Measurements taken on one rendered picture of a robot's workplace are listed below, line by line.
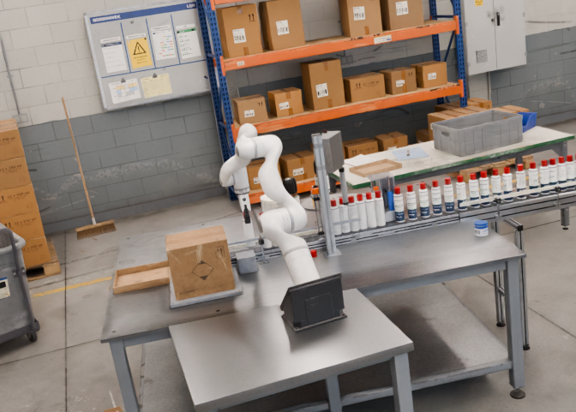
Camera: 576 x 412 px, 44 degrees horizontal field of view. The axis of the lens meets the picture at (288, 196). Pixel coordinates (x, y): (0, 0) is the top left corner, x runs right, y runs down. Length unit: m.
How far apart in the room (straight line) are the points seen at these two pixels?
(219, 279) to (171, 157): 4.76
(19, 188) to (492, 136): 4.06
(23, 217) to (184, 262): 3.44
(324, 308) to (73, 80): 5.42
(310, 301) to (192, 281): 0.73
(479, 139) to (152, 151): 3.92
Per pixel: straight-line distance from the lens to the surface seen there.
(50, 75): 8.07
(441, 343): 4.22
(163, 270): 4.11
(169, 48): 7.99
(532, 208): 4.40
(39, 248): 6.91
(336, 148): 3.82
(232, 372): 2.95
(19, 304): 5.54
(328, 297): 3.15
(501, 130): 5.87
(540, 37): 9.92
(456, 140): 5.69
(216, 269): 3.59
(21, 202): 6.79
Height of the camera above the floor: 2.28
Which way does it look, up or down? 17 degrees down
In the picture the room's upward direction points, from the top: 8 degrees counter-clockwise
